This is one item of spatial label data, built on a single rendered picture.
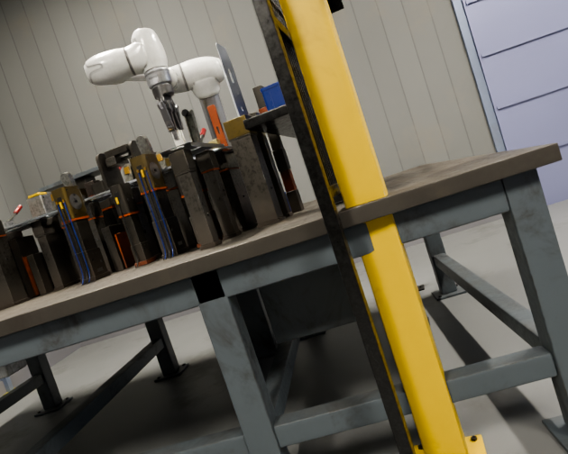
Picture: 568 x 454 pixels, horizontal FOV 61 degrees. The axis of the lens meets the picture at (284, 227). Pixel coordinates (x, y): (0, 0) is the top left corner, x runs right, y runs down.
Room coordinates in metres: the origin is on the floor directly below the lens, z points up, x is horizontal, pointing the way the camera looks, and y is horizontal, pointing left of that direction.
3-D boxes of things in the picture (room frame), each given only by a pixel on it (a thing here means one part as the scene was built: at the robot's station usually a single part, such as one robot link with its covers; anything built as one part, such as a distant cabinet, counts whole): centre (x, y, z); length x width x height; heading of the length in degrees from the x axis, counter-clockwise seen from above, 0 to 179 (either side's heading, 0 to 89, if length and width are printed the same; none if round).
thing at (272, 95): (1.86, -0.20, 1.10); 0.30 x 0.17 x 0.13; 159
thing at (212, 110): (1.94, 0.12, 0.95); 0.03 x 0.01 x 0.50; 74
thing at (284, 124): (1.89, -0.21, 1.02); 0.90 x 0.22 x 0.03; 164
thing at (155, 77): (1.81, 0.26, 1.32); 0.09 x 0.09 x 0.06
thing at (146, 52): (1.81, 0.28, 1.43); 0.13 x 0.11 x 0.16; 95
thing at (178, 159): (1.41, 0.22, 0.84); 0.05 x 0.05 x 0.29; 74
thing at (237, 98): (1.73, 0.01, 1.17); 0.12 x 0.01 x 0.34; 164
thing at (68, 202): (1.74, 0.70, 0.87); 0.12 x 0.07 x 0.35; 164
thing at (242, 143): (1.61, 0.03, 0.88); 0.08 x 0.08 x 0.36; 74
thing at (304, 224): (2.00, 0.55, 0.68); 2.56 x 1.61 x 0.04; 83
